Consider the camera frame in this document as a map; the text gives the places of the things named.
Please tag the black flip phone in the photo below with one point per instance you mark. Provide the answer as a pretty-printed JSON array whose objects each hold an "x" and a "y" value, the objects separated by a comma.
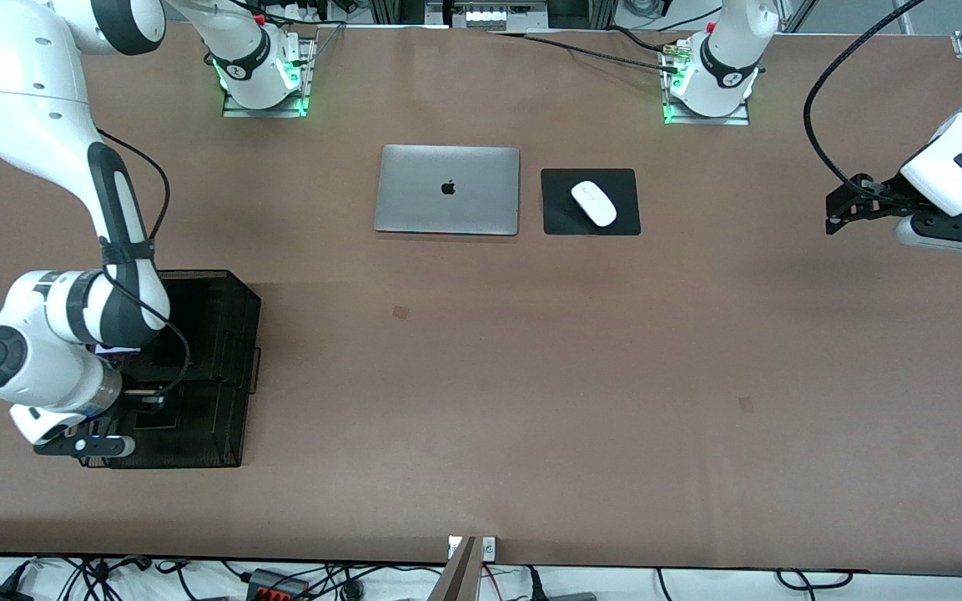
[{"x": 159, "y": 421}]

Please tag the black mouse pad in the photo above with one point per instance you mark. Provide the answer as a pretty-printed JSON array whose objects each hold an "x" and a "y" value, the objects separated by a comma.
[{"x": 560, "y": 217}]

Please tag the white outlet block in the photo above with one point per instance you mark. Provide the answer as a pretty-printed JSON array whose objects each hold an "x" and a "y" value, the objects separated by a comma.
[{"x": 497, "y": 17}]

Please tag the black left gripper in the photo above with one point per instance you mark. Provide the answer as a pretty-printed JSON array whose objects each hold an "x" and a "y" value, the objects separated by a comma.
[{"x": 878, "y": 200}]

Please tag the white computer mouse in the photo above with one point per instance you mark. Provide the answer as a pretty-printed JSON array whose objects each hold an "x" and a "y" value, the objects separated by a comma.
[{"x": 594, "y": 204}]

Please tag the black power plug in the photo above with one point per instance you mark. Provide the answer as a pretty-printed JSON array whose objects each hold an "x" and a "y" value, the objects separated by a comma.
[{"x": 535, "y": 584}]

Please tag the silver closed laptop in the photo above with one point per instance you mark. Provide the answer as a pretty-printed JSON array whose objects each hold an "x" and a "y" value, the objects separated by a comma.
[{"x": 414, "y": 192}]

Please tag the black orange power strip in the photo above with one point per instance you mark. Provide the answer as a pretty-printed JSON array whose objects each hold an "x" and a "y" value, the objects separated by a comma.
[{"x": 276, "y": 588}]

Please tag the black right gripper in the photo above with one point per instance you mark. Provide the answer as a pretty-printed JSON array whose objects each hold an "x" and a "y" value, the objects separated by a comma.
[{"x": 135, "y": 399}]

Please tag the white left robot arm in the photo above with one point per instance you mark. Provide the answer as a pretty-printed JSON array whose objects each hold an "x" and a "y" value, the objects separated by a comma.
[{"x": 727, "y": 58}]

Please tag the grey camera post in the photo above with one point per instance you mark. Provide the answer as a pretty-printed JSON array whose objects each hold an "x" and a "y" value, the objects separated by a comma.
[{"x": 460, "y": 580}]

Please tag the black bar smartphone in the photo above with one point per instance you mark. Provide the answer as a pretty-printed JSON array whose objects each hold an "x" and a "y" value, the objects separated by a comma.
[{"x": 193, "y": 317}]

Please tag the lavender flip phone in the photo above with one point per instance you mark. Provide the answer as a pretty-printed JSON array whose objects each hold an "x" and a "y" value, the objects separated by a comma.
[{"x": 113, "y": 351}]

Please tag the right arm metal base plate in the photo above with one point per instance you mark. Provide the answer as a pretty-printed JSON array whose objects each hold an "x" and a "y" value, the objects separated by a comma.
[{"x": 264, "y": 113}]

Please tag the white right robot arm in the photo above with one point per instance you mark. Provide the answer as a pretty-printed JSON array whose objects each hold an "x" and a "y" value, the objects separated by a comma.
[{"x": 30, "y": 100}]

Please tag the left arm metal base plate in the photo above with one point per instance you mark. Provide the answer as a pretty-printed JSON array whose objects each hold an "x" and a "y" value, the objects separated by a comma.
[{"x": 710, "y": 121}]

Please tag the small metal table bracket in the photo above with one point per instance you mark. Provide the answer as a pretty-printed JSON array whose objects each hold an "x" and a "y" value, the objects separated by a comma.
[{"x": 489, "y": 548}]

